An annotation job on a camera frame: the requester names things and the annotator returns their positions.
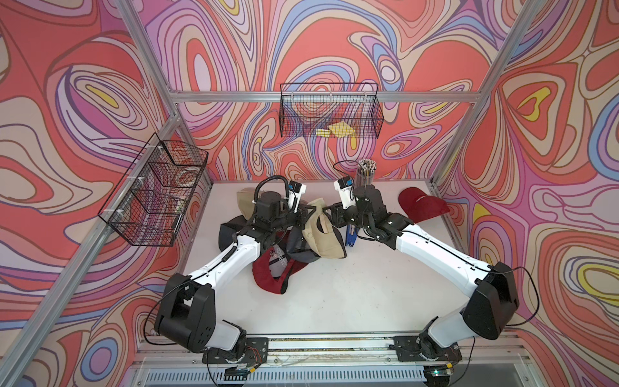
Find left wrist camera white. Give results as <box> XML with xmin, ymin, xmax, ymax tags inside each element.
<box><xmin>287</xmin><ymin>181</ymin><xmax>306</xmax><ymax>213</ymax></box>

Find black wire basket wall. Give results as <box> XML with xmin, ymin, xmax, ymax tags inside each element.
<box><xmin>279</xmin><ymin>81</ymin><xmax>384</xmax><ymax>139</ymax></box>
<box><xmin>98</xmin><ymin>134</ymin><xmax>209</xmax><ymax>247</ymax></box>

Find black wire basket back wall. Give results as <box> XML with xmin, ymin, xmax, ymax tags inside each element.
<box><xmin>279</xmin><ymin>81</ymin><xmax>384</xmax><ymax>139</ymax></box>

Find dark grey cap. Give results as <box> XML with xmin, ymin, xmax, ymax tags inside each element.
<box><xmin>285</xmin><ymin>228</ymin><xmax>348</xmax><ymax>263</ymax></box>
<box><xmin>218</xmin><ymin>215</ymin><xmax>248</xmax><ymax>252</ymax></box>

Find beige cap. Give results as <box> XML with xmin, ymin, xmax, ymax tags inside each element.
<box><xmin>302</xmin><ymin>198</ymin><xmax>347</xmax><ymax>259</ymax></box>
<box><xmin>236</xmin><ymin>187</ymin><xmax>255</xmax><ymax>220</ymax></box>

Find pencil cup with pencils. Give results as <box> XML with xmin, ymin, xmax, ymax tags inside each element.
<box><xmin>356</xmin><ymin>158</ymin><xmax>377</xmax><ymax>186</ymax></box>

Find black wire basket left wall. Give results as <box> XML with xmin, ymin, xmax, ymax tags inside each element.
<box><xmin>98</xmin><ymin>134</ymin><xmax>209</xmax><ymax>247</ymax></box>

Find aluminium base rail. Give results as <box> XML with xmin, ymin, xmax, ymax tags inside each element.
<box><xmin>123</xmin><ymin>332</ymin><xmax>543</xmax><ymax>386</ymax></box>

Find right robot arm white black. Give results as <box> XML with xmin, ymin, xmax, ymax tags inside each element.
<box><xmin>327</xmin><ymin>182</ymin><xmax>519</xmax><ymax>361</ymax></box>

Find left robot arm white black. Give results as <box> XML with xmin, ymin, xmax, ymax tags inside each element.
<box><xmin>154</xmin><ymin>191</ymin><xmax>317</xmax><ymax>358</ymax></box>

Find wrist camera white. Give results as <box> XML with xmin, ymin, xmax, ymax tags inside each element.
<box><xmin>334</xmin><ymin>176</ymin><xmax>356</xmax><ymax>210</ymax></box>
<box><xmin>287</xmin><ymin>181</ymin><xmax>306</xmax><ymax>213</ymax></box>

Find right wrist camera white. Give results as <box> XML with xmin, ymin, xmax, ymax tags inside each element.
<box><xmin>334</xmin><ymin>176</ymin><xmax>356</xmax><ymax>210</ymax></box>

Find dark red cap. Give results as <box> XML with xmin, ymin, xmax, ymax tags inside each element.
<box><xmin>398</xmin><ymin>187</ymin><xmax>449</xmax><ymax>223</ymax></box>
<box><xmin>251</xmin><ymin>232</ymin><xmax>308</xmax><ymax>294</ymax></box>

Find dark red cap front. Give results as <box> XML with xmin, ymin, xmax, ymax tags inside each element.
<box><xmin>251</xmin><ymin>232</ymin><xmax>308</xmax><ymax>294</ymax></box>

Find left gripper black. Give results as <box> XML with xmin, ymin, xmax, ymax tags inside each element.
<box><xmin>268</xmin><ymin>203</ymin><xmax>316</xmax><ymax>235</ymax></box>

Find yellow sticky notes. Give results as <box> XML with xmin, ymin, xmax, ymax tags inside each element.
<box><xmin>314</xmin><ymin>121</ymin><xmax>356</xmax><ymax>138</ymax></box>

